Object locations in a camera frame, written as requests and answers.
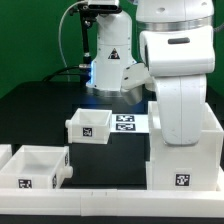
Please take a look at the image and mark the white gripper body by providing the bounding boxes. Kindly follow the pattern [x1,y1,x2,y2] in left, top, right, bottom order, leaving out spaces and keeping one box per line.
[155,75,207,145]

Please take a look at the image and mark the large white drawer box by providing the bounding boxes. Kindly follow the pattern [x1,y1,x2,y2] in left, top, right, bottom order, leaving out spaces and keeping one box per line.
[146,101,224,191]

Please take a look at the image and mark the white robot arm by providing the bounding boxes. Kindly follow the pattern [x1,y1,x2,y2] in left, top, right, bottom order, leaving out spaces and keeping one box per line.
[87,0,215,145]

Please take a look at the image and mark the small white drawer with knob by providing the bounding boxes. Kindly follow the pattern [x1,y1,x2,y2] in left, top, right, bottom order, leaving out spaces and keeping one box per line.
[65,108,112,144]

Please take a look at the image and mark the paper sheet with fiducial markers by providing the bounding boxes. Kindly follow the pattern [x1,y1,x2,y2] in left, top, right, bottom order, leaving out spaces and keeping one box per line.
[110,114,149,133]

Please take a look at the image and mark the white front fence bar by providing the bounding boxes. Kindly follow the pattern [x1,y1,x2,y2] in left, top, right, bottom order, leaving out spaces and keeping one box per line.
[0,189,224,218]

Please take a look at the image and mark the black cable bundle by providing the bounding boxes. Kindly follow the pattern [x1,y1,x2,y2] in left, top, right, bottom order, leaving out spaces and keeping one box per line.
[42,64,93,83]

